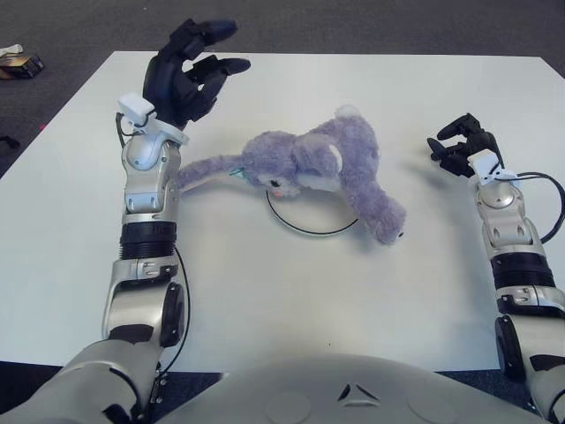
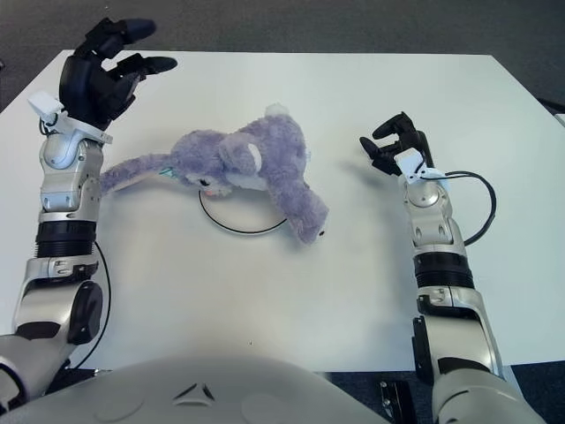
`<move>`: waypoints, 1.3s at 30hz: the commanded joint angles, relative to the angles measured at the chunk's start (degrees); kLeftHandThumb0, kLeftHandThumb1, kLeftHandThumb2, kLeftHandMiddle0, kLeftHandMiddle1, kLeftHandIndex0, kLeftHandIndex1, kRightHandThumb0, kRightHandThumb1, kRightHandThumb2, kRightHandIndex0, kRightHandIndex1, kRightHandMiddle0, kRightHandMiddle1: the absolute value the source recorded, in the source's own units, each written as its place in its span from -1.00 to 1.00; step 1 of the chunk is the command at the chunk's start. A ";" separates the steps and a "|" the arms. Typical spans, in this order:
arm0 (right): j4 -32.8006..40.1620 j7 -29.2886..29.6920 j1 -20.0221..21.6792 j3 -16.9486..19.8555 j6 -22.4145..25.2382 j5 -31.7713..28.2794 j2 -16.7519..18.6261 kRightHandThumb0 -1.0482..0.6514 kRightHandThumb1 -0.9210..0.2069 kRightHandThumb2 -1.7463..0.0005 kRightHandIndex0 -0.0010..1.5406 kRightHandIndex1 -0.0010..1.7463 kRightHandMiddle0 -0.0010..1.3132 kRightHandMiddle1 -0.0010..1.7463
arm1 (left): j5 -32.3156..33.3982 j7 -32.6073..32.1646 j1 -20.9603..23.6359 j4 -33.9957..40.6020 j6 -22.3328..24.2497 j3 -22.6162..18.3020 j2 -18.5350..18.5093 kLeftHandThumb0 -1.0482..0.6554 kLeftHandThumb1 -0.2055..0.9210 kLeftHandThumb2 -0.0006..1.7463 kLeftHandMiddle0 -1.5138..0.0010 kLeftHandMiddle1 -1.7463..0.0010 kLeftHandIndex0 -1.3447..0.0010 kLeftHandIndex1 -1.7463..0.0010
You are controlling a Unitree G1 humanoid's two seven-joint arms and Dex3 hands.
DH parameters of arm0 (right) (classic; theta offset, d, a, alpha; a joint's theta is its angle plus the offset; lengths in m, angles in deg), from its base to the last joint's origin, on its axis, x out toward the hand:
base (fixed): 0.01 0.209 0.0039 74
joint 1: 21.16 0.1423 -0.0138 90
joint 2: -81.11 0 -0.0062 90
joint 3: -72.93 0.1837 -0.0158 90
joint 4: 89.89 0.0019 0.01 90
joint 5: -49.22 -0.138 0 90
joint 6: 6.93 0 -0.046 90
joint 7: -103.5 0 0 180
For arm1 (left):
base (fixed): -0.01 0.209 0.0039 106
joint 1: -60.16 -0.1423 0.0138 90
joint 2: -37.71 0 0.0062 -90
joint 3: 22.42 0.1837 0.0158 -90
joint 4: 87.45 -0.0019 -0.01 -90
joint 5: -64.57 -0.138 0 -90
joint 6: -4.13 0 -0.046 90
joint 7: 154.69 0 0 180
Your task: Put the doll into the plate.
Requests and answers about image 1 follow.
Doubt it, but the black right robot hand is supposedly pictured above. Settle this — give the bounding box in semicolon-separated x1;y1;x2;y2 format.
426;113;502;178

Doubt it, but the purple plush bunny doll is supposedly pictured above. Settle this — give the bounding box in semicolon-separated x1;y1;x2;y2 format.
176;104;407;246

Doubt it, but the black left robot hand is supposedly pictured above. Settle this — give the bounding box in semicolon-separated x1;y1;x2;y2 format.
141;18;252;133

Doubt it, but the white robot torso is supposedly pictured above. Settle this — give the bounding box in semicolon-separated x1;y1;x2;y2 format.
145;352;553;424

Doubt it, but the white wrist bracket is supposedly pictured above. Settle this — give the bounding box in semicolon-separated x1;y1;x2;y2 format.
466;149;518;186
117;91;191;146

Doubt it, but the dark cardboard box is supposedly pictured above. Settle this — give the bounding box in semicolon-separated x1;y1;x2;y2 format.
0;51;46;80

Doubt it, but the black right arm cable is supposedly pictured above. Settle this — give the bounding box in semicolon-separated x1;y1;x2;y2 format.
514;171;565;245

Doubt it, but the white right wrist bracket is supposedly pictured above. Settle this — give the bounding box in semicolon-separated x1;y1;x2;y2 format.
466;149;518;186

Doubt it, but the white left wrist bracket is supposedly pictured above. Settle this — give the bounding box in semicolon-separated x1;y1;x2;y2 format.
117;91;191;146

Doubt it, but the white plate with black rim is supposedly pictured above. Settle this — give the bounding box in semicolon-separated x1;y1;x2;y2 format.
264;189;359;239

